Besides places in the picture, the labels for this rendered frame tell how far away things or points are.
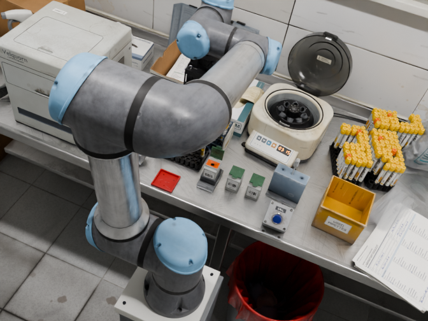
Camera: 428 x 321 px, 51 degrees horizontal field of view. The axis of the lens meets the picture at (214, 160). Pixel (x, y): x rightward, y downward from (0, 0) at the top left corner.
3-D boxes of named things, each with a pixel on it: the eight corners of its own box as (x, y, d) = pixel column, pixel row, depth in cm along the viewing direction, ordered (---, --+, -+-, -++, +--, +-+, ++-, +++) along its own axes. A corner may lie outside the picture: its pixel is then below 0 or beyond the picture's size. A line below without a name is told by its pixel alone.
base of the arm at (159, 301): (181, 330, 104) (185, 313, 97) (130, 293, 108) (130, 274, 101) (216, 283, 113) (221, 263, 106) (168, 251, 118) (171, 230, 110)
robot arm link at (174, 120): (216, 125, 56) (289, 29, 96) (137, 96, 58) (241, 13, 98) (198, 195, 63) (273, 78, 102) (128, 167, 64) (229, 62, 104)
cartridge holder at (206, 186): (196, 186, 136) (197, 179, 134) (207, 167, 142) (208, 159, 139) (212, 193, 135) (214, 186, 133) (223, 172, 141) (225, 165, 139)
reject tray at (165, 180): (150, 185, 134) (150, 183, 134) (160, 169, 139) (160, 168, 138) (171, 193, 133) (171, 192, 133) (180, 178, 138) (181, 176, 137)
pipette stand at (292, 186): (265, 195, 138) (272, 174, 130) (273, 179, 142) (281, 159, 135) (295, 209, 135) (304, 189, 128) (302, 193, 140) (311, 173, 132)
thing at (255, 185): (244, 197, 136) (248, 183, 131) (249, 186, 139) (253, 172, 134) (256, 202, 135) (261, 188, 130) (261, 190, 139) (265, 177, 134)
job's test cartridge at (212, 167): (201, 179, 137) (204, 166, 132) (207, 169, 140) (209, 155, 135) (213, 184, 136) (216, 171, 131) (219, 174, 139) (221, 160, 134)
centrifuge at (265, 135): (232, 146, 150) (239, 119, 141) (271, 100, 168) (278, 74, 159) (297, 179, 144) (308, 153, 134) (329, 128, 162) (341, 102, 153)
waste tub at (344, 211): (309, 225, 132) (320, 206, 125) (322, 194, 141) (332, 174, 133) (353, 246, 129) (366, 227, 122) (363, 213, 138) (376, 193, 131)
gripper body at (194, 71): (193, 72, 125) (198, 34, 116) (222, 81, 123) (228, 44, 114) (182, 87, 120) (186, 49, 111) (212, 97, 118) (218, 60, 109)
